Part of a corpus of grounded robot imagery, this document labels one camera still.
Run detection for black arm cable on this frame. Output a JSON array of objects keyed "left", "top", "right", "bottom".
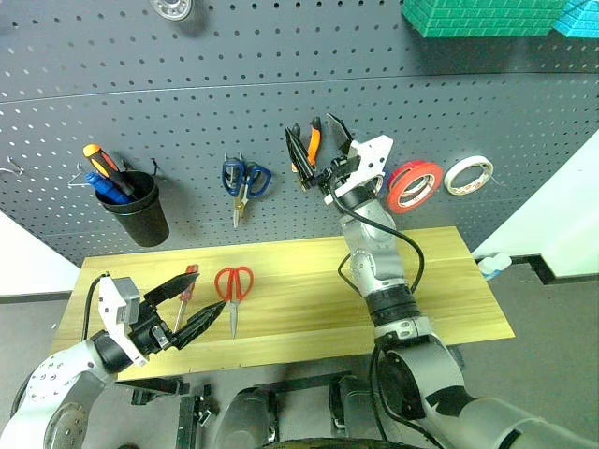
[
  {"left": 327, "top": 172, "right": 444, "bottom": 443},
  {"left": 82, "top": 273, "right": 111, "bottom": 340}
]

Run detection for red handled screwdriver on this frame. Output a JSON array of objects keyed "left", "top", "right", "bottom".
[{"left": 172, "top": 264, "right": 200, "bottom": 334}]

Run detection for green brick pattern foam block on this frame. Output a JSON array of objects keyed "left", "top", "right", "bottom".
[{"left": 401, "top": 0, "right": 570, "bottom": 38}]

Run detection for orange handled pliers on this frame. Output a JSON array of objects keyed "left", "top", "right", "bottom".
[{"left": 290, "top": 115, "right": 324, "bottom": 174}]

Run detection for red tape roll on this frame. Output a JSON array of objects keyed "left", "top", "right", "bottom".
[
  {"left": 386, "top": 167, "right": 434, "bottom": 215},
  {"left": 392, "top": 160, "right": 445, "bottom": 202}
]

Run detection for blue handled screwdriver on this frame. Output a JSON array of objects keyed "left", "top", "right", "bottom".
[{"left": 85, "top": 171, "right": 132, "bottom": 205}]

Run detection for orange black handled screwdriver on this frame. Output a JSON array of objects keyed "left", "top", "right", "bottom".
[{"left": 82, "top": 143, "right": 137, "bottom": 197}]

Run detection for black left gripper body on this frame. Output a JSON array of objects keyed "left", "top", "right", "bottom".
[{"left": 126, "top": 302, "right": 182, "bottom": 361}]

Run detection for teal foam block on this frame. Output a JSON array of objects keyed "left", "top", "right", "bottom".
[{"left": 551, "top": 0, "right": 599, "bottom": 41}]

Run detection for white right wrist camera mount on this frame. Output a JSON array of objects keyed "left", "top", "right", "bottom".
[{"left": 322, "top": 134, "right": 394, "bottom": 205}]

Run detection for grey pegboard panel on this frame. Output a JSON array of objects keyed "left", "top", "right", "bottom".
[{"left": 0, "top": 0, "right": 599, "bottom": 268}]

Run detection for red handled scissors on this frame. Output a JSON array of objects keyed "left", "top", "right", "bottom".
[{"left": 213, "top": 266, "right": 256, "bottom": 340}]

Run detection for black metal table frame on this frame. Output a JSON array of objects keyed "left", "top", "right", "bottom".
[{"left": 116, "top": 371, "right": 352, "bottom": 449}]

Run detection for white tape roll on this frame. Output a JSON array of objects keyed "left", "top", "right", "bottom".
[{"left": 443, "top": 155, "right": 496, "bottom": 196}]

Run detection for blue handled scissors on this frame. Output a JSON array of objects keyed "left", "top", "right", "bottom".
[{"left": 221, "top": 152, "right": 273, "bottom": 229}]

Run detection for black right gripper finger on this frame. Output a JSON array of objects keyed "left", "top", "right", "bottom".
[
  {"left": 326, "top": 112, "right": 356, "bottom": 155},
  {"left": 285, "top": 125, "right": 315, "bottom": 191}
]

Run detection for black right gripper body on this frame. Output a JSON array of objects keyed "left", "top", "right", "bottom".
[{"left": 302, "top": 156, "right": 361, "bottom": 193}]

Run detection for white blue plastic bottle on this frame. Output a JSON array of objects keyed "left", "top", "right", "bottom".
[{"left": 477, "top": 252, "right": 514, "bottom": 282}]

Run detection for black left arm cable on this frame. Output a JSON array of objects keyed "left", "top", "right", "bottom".
[{"left": 82, "top": 273, "right": 111, "bottom": 340}]

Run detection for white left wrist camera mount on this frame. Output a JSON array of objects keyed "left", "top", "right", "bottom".
[{"left": 96, "top": 274, "right": 151, "bottom": 367}]

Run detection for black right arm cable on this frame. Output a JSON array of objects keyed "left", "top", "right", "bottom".
[{"left": 327, "top": 172, "right": 444, "bottom": 443}]

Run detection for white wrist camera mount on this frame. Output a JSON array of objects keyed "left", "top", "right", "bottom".
[
  {"left": 96, "top": 274, "right": 151, "bottom": 367},
  {"left": 322, "top": 134, "right": 394, "bottom": 205}
]

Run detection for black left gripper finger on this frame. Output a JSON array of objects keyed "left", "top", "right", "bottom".
[
  {"left": 143, "top": 273, "right": 200, "bottom": 308},
  {"left": 170, "top": 300, "right": 226, "bottom": 348}
]

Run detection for black plastic cup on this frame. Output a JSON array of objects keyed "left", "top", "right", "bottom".
[{"left": 95, "top": 170, "right": 170, "bottom": 248}]

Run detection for round metal bearing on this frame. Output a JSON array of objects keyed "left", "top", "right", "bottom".
[{"left": 149, "top": 0, "right": 194, "bottom": 22}]

